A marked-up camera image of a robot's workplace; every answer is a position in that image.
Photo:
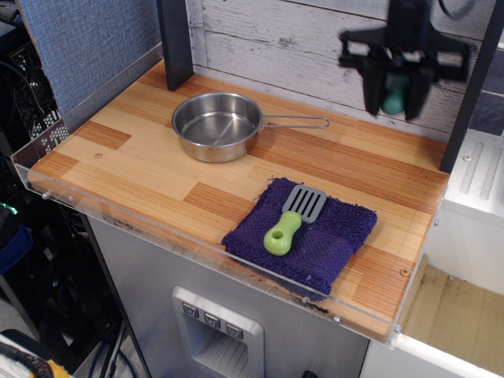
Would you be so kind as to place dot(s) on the grey spatula green handle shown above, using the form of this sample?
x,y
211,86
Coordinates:
x,y
303,206

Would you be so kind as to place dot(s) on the stainless steel pan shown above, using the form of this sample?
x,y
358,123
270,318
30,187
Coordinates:
x,y
218,127

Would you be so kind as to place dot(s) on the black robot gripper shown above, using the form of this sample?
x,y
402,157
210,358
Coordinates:
x,y
408,45

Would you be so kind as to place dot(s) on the dark green pickle toy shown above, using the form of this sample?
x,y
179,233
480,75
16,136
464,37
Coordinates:
x,y
396,93

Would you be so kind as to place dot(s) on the clear acrylic guard rail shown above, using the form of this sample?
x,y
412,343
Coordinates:
x,y
125,167

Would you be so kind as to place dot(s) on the white toy sink unit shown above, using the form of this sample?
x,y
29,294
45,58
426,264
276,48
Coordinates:
x,y
454,313

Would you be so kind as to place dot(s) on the purple knitted towel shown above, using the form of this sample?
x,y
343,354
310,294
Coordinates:
x,y
319,251

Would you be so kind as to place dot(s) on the silver toy fridge cabinet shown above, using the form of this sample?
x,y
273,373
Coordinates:
x,y
190,320

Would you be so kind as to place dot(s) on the black right upright post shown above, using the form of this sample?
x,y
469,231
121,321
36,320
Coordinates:
x,y
476,82

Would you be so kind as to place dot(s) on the blue fabric partition panel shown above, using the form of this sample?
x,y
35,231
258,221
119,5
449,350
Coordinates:
x,y
92,50

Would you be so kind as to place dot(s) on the black plastic crate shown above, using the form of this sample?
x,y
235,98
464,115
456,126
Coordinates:
x,y
35,100

